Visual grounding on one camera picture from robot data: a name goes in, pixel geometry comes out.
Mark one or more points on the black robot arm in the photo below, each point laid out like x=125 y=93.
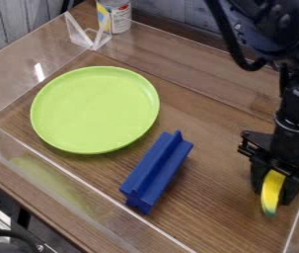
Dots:
x=260 y=32

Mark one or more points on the green plate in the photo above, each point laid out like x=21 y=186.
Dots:
x=95 y=109

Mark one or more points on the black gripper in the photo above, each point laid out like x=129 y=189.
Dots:
x=255 y=148

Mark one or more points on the white labelled canister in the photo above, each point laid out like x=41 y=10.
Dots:
x=113 y=15

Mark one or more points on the yellow toy banana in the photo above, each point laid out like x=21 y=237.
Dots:
x=270 y=192

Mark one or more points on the clear acrylic enclosure wall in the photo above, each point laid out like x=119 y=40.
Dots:
x=207 y=214

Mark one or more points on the blue cross-shaped block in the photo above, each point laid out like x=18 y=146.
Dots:
x=151 y=176

